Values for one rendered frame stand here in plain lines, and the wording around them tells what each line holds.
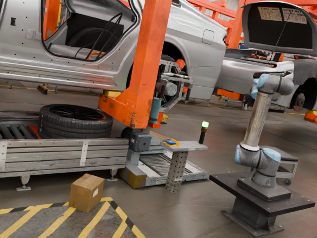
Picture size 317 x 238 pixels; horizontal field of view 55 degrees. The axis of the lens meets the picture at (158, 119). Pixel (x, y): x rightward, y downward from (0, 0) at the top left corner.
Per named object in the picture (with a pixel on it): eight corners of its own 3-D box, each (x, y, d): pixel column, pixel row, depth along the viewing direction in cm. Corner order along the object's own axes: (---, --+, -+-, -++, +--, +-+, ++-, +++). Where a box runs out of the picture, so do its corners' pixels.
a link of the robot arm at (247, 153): (254, 171, 237) (283, 78, 211) (232, 165, 240) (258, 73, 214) (254, 163, 251) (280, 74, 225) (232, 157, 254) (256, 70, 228)
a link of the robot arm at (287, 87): (300, 78, 212) (278, 91, 279) (281, 75, 214) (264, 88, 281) (296, 94, 212) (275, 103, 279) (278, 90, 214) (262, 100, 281)
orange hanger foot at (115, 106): (111, 108, 320) (117, 76, 313) (137, 123, 280) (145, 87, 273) (97, 107, 310) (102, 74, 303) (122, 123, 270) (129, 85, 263)
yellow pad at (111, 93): (113, 94, 314) (114, 89, 313) (120, 97, 304) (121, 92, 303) (102, 93, 306) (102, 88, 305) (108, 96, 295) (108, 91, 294)
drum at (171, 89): (164, 92, 331) (166, 80, 328) (176, 97, 314) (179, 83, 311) (154, 91, 322) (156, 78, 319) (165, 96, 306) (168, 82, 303)
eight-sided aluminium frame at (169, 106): (174, 111, 347) (184, 63, 336) (178, 113, 342) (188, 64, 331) (134, 109, 314) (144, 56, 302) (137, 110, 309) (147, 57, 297)
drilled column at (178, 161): (172, 187, 284) (182, 145, 275) (179, 192, 276) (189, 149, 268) (164, 189, 278) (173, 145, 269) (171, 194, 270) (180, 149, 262)
